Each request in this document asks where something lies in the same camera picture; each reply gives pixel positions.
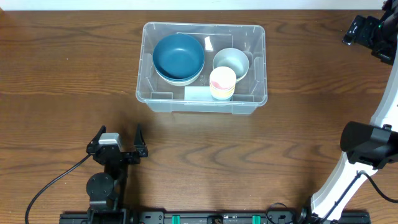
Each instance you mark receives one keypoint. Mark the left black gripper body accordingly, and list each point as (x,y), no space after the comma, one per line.
(130,155)

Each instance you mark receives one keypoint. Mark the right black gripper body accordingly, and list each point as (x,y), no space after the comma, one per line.
(364,34)

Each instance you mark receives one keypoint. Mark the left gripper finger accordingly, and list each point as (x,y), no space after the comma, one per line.
(139,143)
(94,145)

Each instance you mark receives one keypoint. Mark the large cream bowl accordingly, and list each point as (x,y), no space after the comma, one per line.
(180,82)

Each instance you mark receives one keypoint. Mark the dark blue bowl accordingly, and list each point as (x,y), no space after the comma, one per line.
(178,48)
(178,71)

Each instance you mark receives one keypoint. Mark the cream cup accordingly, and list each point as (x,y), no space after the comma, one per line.
(221,95)

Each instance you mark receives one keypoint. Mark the yellow cup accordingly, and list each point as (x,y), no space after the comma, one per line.
(216,90)
(221,93)

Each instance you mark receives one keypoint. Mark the light blue cup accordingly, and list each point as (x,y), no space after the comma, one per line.
(225,98)

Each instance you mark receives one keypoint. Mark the pink cup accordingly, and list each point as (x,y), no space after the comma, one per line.
(223,78)

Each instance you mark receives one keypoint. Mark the small grey bowl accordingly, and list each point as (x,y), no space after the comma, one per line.
(234,59)

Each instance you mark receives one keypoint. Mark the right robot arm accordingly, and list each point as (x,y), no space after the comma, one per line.
(366,148)

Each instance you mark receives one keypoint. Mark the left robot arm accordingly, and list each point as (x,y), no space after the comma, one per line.
(106,189)

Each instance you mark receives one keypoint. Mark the clear plastic storage container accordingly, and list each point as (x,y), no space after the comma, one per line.
(249,94)

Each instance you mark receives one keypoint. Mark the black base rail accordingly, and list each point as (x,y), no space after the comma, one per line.
(275,216)

